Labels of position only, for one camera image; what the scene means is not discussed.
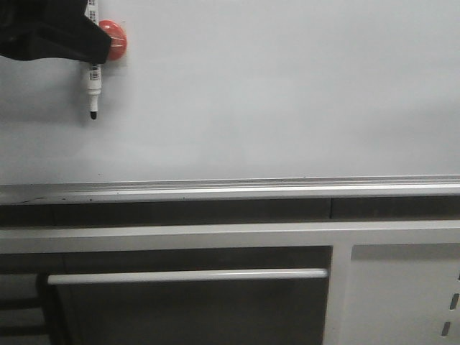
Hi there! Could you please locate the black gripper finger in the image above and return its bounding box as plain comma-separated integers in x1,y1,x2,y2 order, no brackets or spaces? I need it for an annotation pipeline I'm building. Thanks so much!
1,0,111,64

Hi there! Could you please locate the white whiteboard marker pen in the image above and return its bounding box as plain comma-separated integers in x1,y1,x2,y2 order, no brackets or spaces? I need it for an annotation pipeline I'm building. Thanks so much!
86,0,102,120

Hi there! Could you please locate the red round magnet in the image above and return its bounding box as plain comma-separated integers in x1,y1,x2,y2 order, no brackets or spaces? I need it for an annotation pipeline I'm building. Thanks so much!
98,19,128,61

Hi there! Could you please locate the white whiteboard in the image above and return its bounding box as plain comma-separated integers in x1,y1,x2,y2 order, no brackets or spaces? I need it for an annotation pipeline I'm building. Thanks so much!
1,1,459,184

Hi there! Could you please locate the grey chair backrest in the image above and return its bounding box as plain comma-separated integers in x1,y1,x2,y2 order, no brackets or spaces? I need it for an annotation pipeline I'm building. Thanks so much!
47,268,328,344

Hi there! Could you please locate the white desk frame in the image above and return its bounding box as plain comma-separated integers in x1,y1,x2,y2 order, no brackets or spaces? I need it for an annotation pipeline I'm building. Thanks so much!
1,220,459,344

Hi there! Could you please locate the aluminium whiteboard tray rail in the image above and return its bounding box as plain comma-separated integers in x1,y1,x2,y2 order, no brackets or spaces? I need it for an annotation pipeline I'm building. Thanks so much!
1,175,459,206

